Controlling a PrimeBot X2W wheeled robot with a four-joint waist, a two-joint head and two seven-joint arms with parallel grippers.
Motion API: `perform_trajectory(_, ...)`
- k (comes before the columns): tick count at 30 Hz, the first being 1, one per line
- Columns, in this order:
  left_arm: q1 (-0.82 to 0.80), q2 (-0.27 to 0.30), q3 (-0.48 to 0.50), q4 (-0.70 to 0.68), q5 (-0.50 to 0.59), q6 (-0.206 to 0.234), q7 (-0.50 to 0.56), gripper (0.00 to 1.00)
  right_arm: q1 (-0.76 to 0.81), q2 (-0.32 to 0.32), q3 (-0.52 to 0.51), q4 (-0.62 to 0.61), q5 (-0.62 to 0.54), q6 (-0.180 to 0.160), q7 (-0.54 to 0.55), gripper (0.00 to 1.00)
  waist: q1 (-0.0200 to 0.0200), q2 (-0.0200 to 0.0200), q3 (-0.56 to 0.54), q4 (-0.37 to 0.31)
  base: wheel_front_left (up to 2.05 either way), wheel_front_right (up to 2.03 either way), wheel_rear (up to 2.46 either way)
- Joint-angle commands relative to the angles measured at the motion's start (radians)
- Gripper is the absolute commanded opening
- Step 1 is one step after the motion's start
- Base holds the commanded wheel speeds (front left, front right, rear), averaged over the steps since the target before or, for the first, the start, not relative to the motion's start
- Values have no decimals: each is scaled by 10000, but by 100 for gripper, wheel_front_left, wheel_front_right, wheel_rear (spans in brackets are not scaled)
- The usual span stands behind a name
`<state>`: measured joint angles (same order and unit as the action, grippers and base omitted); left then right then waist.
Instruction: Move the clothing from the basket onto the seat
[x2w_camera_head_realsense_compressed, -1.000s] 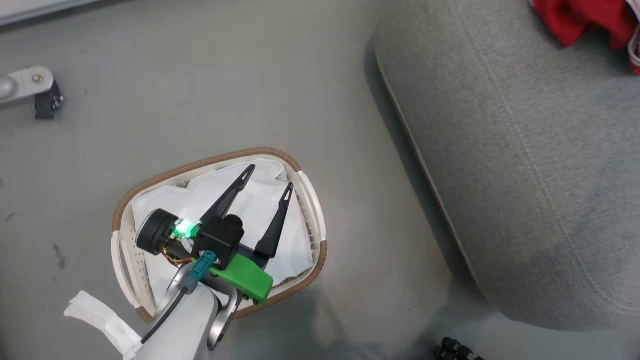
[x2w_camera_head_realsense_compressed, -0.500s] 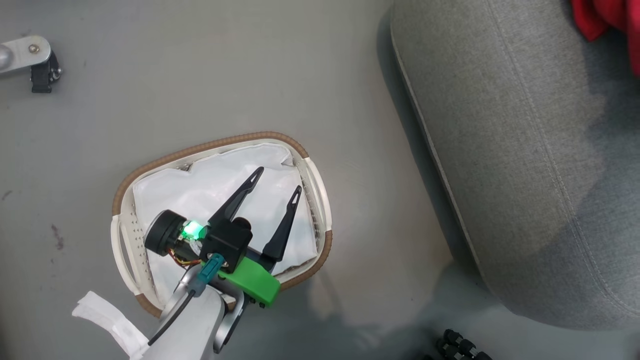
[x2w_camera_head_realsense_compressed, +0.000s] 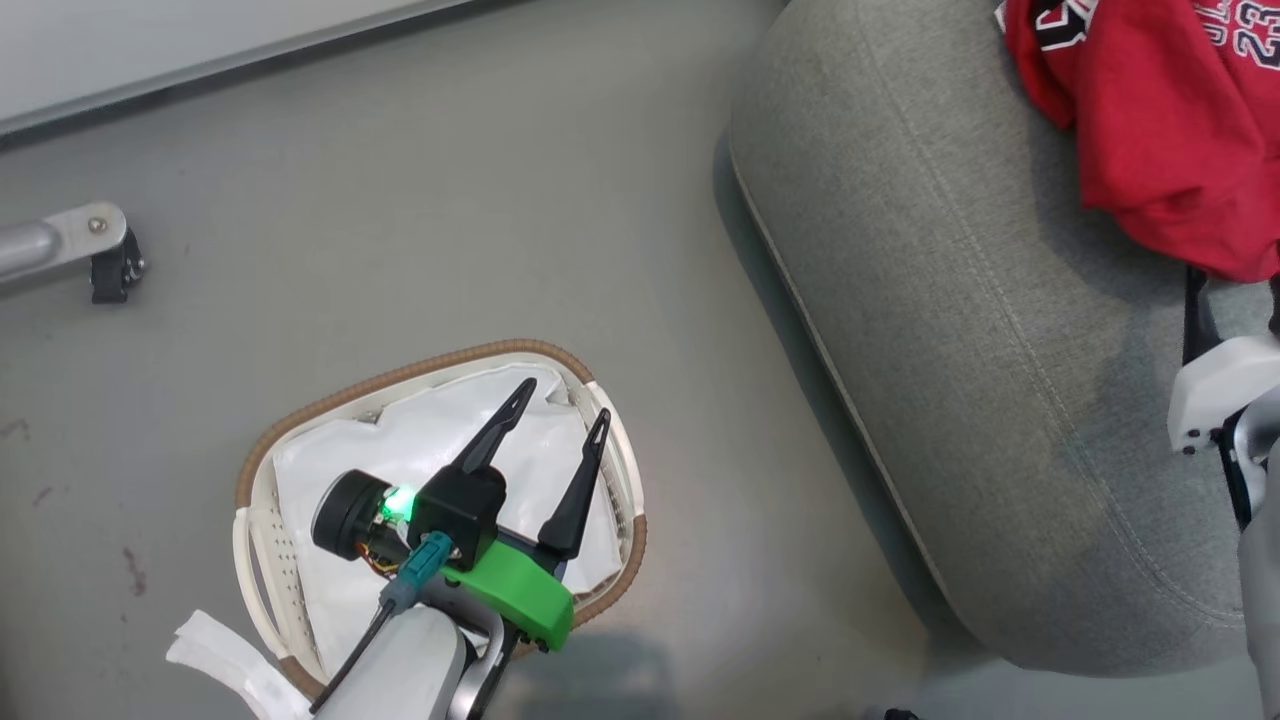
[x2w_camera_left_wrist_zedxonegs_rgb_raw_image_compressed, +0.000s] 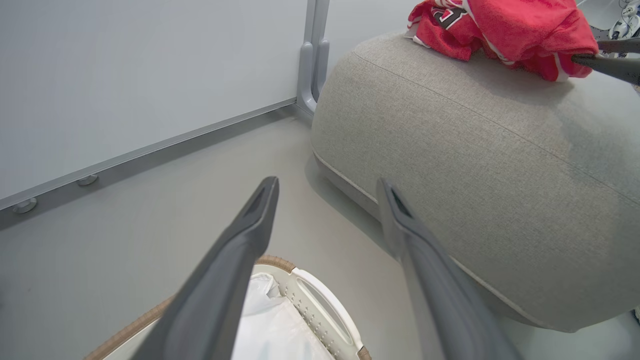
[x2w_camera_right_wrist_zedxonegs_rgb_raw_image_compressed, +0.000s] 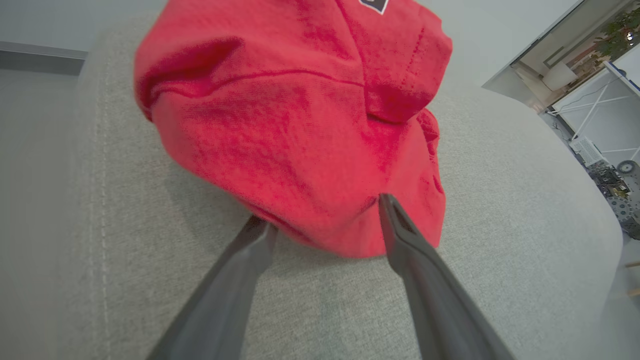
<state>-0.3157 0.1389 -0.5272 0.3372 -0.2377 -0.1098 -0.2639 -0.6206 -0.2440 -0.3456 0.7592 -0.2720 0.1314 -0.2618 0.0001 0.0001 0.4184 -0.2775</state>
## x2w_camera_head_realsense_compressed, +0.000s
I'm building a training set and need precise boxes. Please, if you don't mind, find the white wicker-rimmed laundry basket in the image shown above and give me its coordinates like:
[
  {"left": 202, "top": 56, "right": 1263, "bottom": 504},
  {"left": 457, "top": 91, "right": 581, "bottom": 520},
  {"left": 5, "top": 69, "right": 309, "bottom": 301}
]
[{"left": 232, "top": 338, "right": 648, "bottom": 701}]

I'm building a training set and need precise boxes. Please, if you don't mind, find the grey fabric sofa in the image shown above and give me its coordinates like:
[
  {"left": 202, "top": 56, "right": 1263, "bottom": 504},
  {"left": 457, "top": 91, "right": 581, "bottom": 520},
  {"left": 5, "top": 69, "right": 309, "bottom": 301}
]
[{"left": 727, "top": 0, "right": 1280, "bottom": 678}]

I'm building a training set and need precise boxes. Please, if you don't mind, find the grey metal partition foot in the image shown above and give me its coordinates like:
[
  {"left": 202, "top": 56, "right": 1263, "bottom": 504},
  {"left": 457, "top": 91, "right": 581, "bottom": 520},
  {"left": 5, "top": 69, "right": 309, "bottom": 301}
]
[{"left": 0, "top": 202, "right": 130, "bottom": 298}]

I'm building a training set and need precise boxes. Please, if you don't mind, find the white fabric strip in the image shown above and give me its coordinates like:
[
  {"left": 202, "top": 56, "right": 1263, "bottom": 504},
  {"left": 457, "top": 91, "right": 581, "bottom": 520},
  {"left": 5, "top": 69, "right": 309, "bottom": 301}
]
[{"left": 165, "top": 608, "right": 317, "bottom": 720}]

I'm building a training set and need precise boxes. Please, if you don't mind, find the red basketball jersey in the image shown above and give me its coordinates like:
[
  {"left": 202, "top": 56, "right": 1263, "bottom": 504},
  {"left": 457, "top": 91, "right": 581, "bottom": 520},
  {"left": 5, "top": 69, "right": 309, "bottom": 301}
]
[{"left": 995, "top": 0, "right": 1280, "bottom": 284}]

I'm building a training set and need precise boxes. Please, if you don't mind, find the white cloth basket liner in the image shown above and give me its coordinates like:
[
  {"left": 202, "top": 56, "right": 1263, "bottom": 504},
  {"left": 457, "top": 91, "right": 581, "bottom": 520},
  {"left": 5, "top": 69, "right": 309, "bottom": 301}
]
[{"left": 272, "top": 362, "right": 627, "bottom": 683}]

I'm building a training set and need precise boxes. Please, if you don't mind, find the black caster wheel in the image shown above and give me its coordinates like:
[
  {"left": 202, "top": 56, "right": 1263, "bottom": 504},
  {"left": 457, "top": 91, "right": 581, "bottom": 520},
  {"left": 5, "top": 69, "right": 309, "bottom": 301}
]
[{"left": 90, "top": 230, "right": 147, "bottom": 305}]

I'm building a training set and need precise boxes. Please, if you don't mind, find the grey partition bottom rail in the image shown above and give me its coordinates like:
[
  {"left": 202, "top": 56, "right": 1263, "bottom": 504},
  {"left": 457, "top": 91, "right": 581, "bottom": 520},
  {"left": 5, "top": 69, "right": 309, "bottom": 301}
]
[{"left": 0, "top": 0, "right": 481, "bottom": 141}]

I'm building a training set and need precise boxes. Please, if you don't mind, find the black cable with teal connector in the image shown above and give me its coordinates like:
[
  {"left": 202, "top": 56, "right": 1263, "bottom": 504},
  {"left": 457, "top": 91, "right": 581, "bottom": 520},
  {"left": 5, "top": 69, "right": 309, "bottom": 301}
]
[{"left": 308, "top": 531, "right": 458, "bottom": 717}]

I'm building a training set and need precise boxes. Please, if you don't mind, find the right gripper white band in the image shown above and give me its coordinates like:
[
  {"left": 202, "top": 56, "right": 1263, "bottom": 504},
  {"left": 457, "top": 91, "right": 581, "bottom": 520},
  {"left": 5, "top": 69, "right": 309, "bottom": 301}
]
[{"left": 1167, "top": 265, "right": 1280, "bottom": 457}]

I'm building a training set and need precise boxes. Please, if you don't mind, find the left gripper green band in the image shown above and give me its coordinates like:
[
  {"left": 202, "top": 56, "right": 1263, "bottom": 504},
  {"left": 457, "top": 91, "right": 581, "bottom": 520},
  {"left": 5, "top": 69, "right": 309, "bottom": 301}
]
[{"left": 312, "top": 377, "right": 612, "bottom": 653}]

